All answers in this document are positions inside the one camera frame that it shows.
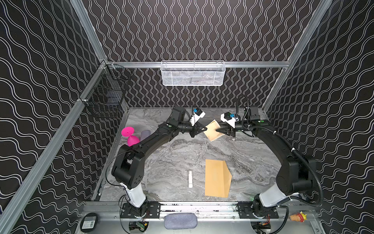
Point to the grey fabric pouch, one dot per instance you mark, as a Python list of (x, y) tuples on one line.
[(180, 221)]

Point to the aluminium corner post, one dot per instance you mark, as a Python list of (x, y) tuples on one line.
[(89, 29), (308, 32)]

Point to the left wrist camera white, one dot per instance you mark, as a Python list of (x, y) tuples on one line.
[(197, 114)]

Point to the toy ice cream cone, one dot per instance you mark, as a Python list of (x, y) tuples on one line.
[(298, 217)]

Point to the brown manila envelope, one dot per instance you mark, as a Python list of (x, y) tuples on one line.
[(217, 179)]

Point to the magenta plastic goblet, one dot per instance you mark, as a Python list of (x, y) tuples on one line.
[(128, 132)]

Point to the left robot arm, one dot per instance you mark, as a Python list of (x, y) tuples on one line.
[(129, 164)]

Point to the aluminium corner post left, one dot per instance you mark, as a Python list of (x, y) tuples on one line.
[(89, 29)]

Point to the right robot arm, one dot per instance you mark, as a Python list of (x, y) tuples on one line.
[(297, 178)]

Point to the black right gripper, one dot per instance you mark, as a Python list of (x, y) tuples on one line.
[(231, 128)]

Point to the white glue stick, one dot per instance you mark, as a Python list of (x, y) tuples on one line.
[(190, 179)]

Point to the aluminium left side rail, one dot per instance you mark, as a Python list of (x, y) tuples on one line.
[(24, 193)]

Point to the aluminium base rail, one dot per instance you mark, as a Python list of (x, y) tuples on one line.
[(204, 210)]

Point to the aluminium corner post right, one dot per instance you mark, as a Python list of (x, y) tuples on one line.
[(308, 32)]

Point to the aluminium back crossbar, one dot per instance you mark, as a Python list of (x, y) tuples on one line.
[(226, 64)]

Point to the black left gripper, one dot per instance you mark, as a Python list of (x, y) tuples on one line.
[(193, 128)]

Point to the black round device with label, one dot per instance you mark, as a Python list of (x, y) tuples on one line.
[(89, 223)]

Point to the tan lined letter paper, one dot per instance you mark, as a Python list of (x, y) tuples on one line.
[(211, 132)]

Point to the black wire basket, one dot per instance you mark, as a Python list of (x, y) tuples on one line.
[(106, 97)]

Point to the white wire basket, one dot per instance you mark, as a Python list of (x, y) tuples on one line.
[(207, 75)]

